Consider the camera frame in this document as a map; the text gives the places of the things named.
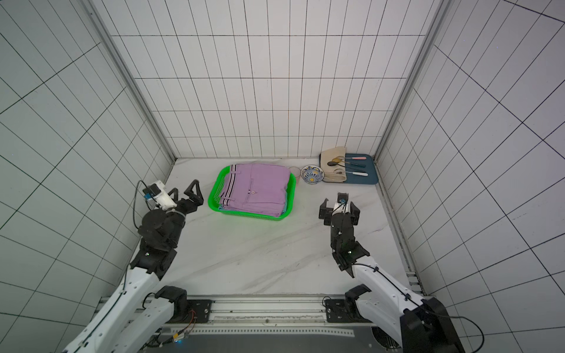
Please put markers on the purple pants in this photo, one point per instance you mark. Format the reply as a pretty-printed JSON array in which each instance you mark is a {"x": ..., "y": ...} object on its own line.
[{"x": 256, "y": 188}]

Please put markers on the beige cutlery holder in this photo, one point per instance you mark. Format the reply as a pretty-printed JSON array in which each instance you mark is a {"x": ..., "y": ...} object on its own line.
[{"x": 333, "y": 174}]

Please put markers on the black spoon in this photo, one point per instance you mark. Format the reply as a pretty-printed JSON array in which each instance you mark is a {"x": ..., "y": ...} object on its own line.
[{"x": 337, "y": 164}]

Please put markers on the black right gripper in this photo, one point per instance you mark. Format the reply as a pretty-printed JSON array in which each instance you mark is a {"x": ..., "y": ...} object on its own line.
[{"x": 340, "y": 212}]

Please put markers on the dark teal tray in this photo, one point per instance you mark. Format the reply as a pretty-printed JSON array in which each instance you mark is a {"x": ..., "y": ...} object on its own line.
[{"x": 366, "y": 166}]

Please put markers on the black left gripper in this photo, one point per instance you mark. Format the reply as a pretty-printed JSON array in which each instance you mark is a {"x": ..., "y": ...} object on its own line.
[{"x": 198, "y": 198}]

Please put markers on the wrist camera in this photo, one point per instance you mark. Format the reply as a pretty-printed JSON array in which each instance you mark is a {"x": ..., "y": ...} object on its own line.
[
  {"x": 157, "y": 193},
  {"x": 343, "y": 199}
]

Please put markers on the clear glass cup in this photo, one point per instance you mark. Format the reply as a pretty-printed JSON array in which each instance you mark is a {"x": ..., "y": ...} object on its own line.
[{"x": 296, "y": 171}]

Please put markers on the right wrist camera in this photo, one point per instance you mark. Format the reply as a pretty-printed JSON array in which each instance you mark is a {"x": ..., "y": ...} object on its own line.
[{"x": 343, "y": 199}]

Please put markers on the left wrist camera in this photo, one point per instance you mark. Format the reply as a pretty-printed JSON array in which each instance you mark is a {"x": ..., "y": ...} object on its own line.
[{"x": 157, "y": 193}]

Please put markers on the patterned ceramic bowl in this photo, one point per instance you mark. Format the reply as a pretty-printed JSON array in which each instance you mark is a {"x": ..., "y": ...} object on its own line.
[{"x": 312, "y": 175}]

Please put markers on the white handled utensil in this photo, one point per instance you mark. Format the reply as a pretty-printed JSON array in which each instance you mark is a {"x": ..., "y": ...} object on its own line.
[{"x": 360, "y": 174}]

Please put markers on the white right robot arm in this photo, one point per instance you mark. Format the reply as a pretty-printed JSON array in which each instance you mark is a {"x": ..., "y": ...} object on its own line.
[{"x": 384, "y": 282}]

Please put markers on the green plastic basket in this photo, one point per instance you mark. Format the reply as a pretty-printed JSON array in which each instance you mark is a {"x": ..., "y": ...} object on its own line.
[{"x": 213, "y": 200}]

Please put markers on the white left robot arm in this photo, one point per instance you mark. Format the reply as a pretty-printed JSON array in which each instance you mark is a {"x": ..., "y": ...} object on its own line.
[{"x": 141, "y": 273}]

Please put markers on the aluminium mounting rail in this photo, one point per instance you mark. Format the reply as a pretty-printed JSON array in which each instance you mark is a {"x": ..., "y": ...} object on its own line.
[{"x": 268, "y": 311}]

